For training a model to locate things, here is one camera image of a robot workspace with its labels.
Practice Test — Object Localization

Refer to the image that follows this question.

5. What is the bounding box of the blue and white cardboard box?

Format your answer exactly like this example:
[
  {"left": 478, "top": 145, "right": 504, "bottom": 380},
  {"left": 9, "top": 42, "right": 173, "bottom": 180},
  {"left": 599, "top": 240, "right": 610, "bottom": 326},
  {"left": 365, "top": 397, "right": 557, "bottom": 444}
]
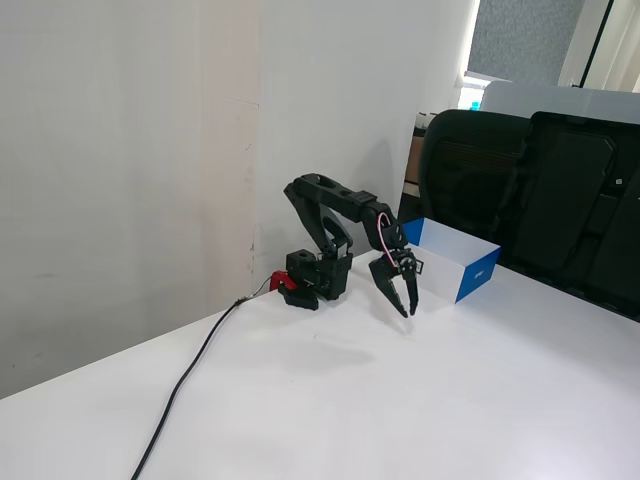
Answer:
[{"left": 402, "top": 217, "right": 503, "bottom": 305}]

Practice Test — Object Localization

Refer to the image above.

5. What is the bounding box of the grey roller blind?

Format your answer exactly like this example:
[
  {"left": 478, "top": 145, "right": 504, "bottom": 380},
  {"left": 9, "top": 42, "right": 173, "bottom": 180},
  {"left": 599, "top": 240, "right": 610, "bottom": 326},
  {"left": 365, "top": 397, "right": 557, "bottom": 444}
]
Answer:
[{"left": 467, "top": 0, "right": 586, "bottom": 86}]

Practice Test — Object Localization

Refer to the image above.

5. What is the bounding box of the black mesh office chair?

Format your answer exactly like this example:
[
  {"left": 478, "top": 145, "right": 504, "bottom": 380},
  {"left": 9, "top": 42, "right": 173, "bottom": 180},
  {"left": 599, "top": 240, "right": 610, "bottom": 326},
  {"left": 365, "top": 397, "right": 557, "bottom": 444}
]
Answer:
[{"left": 397, "top": 108, "right": 531, "bottom": 246}]

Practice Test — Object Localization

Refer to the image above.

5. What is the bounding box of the beige curtain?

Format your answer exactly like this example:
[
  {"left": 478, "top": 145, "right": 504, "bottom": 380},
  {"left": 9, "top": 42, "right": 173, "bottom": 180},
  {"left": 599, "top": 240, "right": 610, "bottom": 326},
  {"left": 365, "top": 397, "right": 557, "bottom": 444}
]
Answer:
[{"left": 582, "top": 0, "right": 640, "bottom": 94}]

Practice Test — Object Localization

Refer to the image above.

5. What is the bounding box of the black glossy chair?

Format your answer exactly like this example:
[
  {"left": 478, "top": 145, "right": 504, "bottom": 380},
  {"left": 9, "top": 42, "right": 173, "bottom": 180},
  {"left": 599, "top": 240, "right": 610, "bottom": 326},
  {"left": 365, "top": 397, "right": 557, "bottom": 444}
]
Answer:
[{"left": 499, "top": 110, "right": 640, "bottom": 322}]

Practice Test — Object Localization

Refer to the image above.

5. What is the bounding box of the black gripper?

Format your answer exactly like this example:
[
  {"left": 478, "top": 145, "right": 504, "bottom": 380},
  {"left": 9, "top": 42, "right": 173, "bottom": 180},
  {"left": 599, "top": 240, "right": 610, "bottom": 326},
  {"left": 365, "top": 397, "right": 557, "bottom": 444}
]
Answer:
[{"left": 368, "top": 244, "right": 427, "bottom": 319}]

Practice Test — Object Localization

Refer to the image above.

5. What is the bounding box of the white and red servo wire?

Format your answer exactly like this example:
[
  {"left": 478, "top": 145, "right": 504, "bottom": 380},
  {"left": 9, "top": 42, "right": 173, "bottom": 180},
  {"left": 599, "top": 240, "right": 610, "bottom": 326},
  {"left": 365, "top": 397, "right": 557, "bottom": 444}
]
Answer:
[{"left": 375, "top": 213, "right": 401, "bottom": 266}]

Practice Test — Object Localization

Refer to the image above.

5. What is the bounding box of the red table clamp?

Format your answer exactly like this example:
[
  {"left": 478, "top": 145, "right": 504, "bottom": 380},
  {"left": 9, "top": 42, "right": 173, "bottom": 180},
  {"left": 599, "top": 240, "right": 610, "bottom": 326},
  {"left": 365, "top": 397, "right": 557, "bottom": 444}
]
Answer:
[{"left": 268, "top": 269, "right": 300, "bottom": 294}]

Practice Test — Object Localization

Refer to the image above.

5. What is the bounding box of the white desk partition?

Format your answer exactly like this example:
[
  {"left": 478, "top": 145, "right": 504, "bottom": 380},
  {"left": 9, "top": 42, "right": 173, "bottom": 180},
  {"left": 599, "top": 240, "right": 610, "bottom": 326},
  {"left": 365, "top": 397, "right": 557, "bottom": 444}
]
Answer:
[{"left": 482, "top": 79, "right": 640, "bottom": 126}]

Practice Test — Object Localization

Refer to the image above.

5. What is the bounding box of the black power cable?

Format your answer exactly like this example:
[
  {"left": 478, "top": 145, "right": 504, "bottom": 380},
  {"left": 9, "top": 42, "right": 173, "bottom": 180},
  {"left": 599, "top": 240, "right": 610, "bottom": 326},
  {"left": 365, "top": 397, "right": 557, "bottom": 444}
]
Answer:
[{"left": 130, "top": 279, "right": 274, "bottom": 480}]

